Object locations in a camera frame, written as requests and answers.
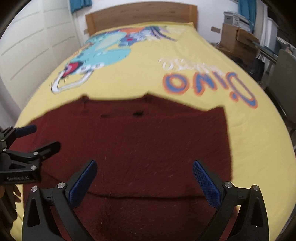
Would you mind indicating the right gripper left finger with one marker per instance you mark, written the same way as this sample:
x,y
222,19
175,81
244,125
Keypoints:
x,y
38,220

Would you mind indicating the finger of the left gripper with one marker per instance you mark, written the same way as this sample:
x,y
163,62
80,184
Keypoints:
x,y
9,135
37,152

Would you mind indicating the dark red knit sweater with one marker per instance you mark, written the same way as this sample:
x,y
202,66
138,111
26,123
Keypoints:
x,y
145,148

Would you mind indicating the person left hand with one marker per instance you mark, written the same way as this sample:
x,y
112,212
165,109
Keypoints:
x,y
13,193

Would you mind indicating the white wardrobe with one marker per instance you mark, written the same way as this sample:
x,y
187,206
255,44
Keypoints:
x,y
37,40

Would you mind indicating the grey chair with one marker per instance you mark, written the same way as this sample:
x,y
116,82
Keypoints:
x,y
281,88

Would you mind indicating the dark hanging bag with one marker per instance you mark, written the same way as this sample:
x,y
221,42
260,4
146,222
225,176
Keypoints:
x,y
256,70

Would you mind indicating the wooden headboard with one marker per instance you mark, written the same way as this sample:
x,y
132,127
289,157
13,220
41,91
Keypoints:
x,y
135,13

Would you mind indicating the yellow dinosaur print bedspread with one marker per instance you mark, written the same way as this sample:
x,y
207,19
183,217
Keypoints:
x,y
172,61

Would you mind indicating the wooden drawer cabinet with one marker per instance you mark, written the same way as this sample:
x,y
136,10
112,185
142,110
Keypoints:
x,y
236,42

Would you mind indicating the white storage box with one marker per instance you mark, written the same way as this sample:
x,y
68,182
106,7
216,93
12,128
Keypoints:
x,y
237,20

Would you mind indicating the teal curtain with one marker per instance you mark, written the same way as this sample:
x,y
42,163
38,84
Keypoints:
x,y
247,8

